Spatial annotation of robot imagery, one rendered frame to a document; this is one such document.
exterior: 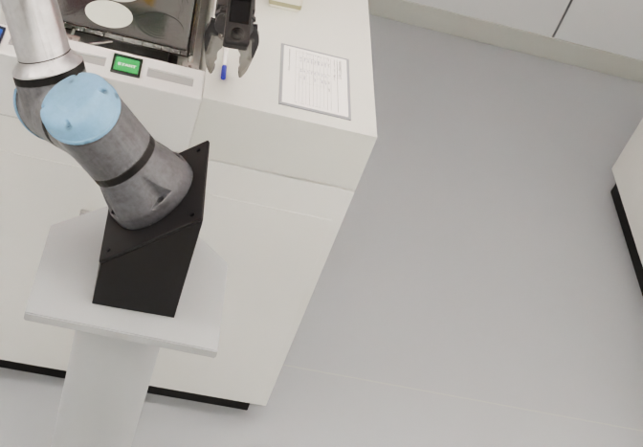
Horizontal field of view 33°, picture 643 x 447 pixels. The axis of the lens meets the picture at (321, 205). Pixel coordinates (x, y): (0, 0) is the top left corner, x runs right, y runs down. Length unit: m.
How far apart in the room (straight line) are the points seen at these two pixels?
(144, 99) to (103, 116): 0.43
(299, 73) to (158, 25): 0.34
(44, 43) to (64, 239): 0.37
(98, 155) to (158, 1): 0.80
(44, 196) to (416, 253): 1.47
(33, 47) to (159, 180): 0.29
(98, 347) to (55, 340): 0.62
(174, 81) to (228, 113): 0.12
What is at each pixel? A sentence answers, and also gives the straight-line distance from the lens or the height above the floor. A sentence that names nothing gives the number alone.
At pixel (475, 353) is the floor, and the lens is 3.21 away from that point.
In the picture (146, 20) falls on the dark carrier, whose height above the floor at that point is 0.90.
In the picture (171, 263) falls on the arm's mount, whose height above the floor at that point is 0.95.
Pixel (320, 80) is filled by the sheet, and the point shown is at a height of 0.97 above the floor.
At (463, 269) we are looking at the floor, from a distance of 3.44.
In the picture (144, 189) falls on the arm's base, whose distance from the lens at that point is 1.73.
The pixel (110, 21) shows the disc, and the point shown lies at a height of 0.90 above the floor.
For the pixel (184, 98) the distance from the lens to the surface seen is 2.08.
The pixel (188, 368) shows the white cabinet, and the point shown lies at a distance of 2.63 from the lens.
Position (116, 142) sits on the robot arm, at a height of 1.12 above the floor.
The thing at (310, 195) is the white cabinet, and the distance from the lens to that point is 2.22.
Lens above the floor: 2.20
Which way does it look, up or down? 40 degrees down
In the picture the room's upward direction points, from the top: 21 degrees clockwise
